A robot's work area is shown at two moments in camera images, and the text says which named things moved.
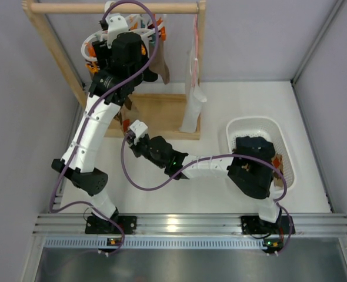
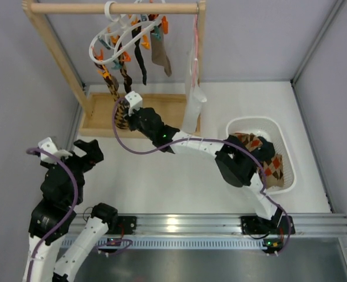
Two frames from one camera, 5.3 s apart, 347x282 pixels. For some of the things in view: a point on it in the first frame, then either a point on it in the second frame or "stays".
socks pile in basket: (260, 148) stays
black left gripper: (101, 50) -> (81, 158)
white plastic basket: (261, 126) stays
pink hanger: (195, 49) stays
